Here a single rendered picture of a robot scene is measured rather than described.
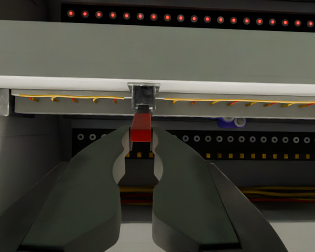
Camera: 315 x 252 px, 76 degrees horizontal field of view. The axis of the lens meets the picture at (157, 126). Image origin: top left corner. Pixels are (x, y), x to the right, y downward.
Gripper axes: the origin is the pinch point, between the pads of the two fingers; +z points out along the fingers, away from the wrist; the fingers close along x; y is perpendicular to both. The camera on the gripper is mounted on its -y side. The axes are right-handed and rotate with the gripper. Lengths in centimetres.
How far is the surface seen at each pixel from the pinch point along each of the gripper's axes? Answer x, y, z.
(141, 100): -0.2, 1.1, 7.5
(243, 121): 12.7, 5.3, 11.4
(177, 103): 3.6, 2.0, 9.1
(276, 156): 23.8, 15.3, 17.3
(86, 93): -6.0, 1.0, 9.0
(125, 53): -1.5, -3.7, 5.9
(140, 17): -0.9, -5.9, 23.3
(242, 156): 17.5, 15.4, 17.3
